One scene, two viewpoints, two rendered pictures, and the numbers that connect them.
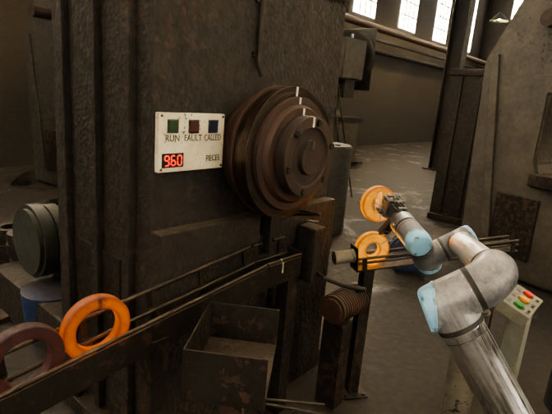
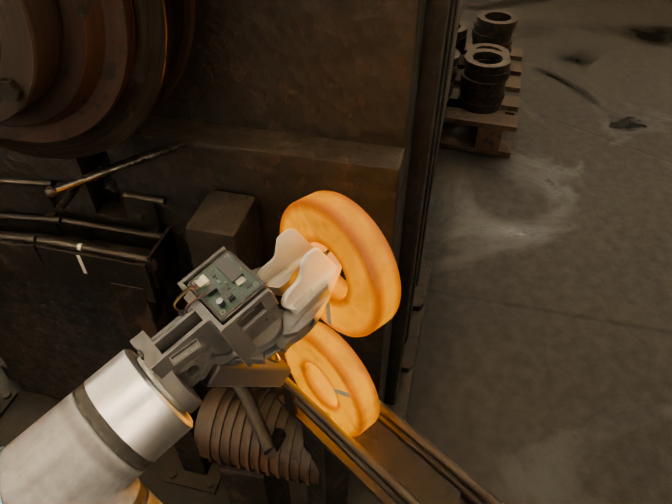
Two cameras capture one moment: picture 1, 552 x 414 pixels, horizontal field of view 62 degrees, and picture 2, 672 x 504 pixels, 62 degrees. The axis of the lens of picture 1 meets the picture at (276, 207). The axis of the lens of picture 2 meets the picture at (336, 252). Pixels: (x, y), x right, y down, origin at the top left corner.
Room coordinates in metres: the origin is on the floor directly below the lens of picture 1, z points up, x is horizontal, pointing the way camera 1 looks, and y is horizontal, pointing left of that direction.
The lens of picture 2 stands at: (1.70, -0.80, 1.30)
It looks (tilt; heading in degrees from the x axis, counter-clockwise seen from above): 43 degrees down; 64
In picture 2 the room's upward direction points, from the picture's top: straight up
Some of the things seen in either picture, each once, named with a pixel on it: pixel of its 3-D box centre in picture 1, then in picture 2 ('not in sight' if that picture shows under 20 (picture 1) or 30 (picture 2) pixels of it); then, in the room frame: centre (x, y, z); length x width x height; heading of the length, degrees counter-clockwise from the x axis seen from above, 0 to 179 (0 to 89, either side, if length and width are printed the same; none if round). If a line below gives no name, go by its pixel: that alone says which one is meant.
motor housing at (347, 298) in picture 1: (339, 345); (279, 487); (1.81, -0.33, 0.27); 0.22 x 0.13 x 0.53; 140
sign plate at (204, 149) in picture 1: (191, 141); not in sight; (1.46, 0.29, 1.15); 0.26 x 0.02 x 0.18; 140
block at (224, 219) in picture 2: (309, 251); (232, 267); (1.84, -0.16, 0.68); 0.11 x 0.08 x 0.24; 50
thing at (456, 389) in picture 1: (464, 362); not in sight; (1.77, -0.87, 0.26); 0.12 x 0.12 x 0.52
